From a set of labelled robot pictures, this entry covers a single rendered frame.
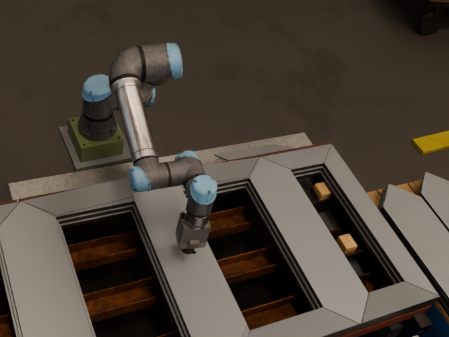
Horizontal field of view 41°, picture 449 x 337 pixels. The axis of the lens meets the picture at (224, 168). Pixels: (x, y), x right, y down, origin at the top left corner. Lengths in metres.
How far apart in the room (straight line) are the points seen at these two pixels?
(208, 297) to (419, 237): 0.87
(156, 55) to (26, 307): 0.84
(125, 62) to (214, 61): 2.33
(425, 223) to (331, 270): 0.50
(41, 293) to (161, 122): 1.97
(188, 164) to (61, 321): 0.57
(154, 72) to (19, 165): 1.57
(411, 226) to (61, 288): 1.28
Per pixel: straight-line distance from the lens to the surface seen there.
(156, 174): 1.73
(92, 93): 2.28
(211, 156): 2.54
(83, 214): 2.06
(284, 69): 4.31
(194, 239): 1.85
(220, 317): 1.88
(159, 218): 2.05
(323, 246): 2.14
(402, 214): 2.40
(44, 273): 1.91
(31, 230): 2.00
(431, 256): 2.33
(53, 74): 3.90
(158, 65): 1.92
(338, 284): 2.07
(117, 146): 2.44
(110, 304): 2.07
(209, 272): 1.96
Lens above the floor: 2.47
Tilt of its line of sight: 46 degrees down
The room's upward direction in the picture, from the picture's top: 17 degrees clockwise
